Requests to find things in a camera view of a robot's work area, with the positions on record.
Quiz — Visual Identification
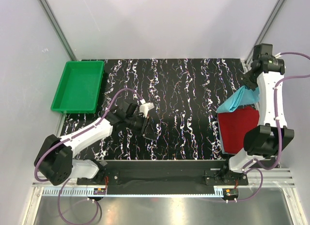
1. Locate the aluminium corner post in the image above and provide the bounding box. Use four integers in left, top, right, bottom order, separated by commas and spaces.
244, 0, 287, 66
38, 0, 78, 61

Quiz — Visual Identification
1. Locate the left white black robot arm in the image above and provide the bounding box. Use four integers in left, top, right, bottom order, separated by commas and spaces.
34, 100, 156, 186

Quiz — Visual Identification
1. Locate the right aluminium corner post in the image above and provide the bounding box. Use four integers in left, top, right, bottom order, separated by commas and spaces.
244, 0, 287, 66

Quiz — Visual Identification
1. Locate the white slotted cable duct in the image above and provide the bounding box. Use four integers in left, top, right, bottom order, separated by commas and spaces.
42, 187, 226, 197

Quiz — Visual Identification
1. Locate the green plastic bin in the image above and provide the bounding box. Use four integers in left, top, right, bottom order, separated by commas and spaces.
50, 60, 104, 114

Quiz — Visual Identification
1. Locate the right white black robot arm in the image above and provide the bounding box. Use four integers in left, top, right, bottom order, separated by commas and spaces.
220, 44, 295, 185

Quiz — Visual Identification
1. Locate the left aluminium corner post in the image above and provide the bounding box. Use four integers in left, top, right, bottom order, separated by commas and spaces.
38, 0, 78, 61

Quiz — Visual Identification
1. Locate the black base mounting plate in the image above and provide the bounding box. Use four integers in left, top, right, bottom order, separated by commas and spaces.
76, 168, 248, 202

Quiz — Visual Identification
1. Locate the black marble pattern mat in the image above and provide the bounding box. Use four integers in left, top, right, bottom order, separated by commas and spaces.
59, 58, 245, 160

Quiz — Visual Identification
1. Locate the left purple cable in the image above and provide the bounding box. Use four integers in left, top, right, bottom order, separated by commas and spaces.
33, 88, 146, 225

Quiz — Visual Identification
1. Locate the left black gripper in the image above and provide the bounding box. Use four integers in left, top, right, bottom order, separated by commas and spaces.
125, 114, 157, 141

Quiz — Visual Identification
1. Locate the folded red shirt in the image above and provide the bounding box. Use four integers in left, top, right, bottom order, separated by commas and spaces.
217, 106, 259, 155

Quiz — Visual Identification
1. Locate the cyan polo shirt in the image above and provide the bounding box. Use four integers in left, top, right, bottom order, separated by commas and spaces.
217, 86, 260, 114

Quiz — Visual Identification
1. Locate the aluminium frame rail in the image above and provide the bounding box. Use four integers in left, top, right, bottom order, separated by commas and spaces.
31, 168, 296, 188

